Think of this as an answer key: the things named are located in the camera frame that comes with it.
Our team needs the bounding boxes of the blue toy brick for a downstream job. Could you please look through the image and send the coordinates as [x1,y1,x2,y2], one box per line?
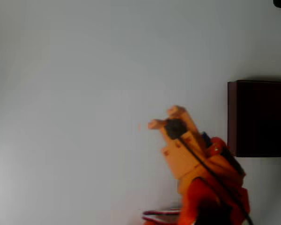
[200,131,213,148]

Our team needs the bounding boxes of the red and white wires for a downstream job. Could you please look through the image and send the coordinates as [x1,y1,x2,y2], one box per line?
[141,209,182,225]

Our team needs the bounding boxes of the black cable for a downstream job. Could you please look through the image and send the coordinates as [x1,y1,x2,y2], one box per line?
[177,137,254,225]

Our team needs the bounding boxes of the dark brown box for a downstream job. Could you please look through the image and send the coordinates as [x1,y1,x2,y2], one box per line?
[227,79,281,158]

